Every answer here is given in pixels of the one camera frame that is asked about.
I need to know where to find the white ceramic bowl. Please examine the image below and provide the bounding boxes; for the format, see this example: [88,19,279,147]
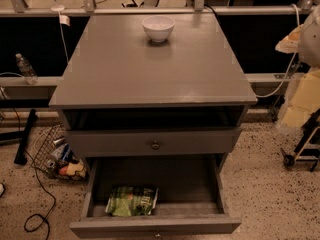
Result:
[142,15,175,42]

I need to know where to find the black wheeled cart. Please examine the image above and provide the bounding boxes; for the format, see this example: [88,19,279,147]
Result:
[280,109,320,172]

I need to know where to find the yellow foam gripper fingers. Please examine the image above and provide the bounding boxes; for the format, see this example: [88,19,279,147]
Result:
[275,25,303,54]

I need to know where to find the wire basket with items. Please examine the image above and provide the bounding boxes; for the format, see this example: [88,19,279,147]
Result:
[32,125,87,181]

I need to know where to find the closed grey top drawer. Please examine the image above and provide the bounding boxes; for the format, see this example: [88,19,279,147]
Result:
[66,127,241,158]

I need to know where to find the open grey middle drawer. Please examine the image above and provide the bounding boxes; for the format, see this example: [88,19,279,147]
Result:
[69,153,242,240]

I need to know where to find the black stand leg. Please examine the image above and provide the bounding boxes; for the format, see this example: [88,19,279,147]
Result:
[0,109,37,165]

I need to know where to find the clear plastic water bottle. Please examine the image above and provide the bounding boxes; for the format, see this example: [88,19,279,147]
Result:
[15,53,38,85]

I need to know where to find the white cable with tag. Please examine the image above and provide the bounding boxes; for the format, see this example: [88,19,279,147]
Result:
[44,0,72,65]

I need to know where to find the black floor cable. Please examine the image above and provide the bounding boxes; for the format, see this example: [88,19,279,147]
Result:
[0,87,58,240]

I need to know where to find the green jalapeno chip bag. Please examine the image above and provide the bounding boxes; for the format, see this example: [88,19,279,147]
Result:
[105,185,158,217]

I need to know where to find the grey wooden cabinet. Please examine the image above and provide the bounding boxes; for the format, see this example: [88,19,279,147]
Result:
[48,12,259,161]

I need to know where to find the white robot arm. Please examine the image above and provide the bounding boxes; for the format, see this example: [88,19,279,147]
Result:
[275,6,320,68]

